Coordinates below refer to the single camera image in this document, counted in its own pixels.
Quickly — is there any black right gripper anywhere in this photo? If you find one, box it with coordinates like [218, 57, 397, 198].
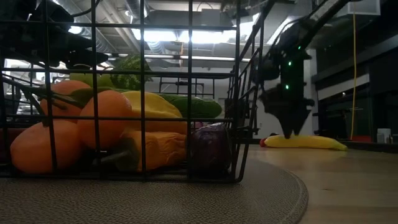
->
[259, 86, 315, 139]

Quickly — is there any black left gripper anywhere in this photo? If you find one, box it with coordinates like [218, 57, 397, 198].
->
[27, 2, 109, 69]

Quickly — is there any yellow banana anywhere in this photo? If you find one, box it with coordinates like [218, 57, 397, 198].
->
[263, 134, 349, 152]

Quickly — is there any green grape bunch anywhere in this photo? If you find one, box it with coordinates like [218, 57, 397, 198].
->
[68, 54, 154, 91]

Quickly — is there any purple eggplant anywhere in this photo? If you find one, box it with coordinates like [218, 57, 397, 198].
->
[190, 123, 233, 174]

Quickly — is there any green cucumber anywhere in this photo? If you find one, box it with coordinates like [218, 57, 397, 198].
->
[160, 93, 223, 119]

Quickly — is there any orange tangerine bunch with stem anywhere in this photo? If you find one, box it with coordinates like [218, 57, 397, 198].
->
[10, 80, 134, 174]

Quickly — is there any orange carrot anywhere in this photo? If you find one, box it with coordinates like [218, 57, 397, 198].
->
[101, 119, 188, 173]

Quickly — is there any grey ceiling unit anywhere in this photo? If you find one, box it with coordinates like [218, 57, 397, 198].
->
[200, 8, 239, 26]

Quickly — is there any white ceiling box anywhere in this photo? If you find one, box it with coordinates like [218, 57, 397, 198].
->
[337, 0, 381, 16]

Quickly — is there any round beige placemat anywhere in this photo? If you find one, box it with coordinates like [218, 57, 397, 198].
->
[0, 157, 310, 224]

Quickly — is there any black left camera cable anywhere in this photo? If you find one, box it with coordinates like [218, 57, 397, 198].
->
[70, 0, 101, 18]

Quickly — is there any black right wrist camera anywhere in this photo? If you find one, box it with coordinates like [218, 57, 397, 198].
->
[258, 57, 280, 82]

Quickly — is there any silver ventilation duct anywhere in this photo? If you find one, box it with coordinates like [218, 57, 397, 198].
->
[52, 0, 150, 54]

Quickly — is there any black wire basket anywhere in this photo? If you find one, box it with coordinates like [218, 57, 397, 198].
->
[0, 0, 277, 184]

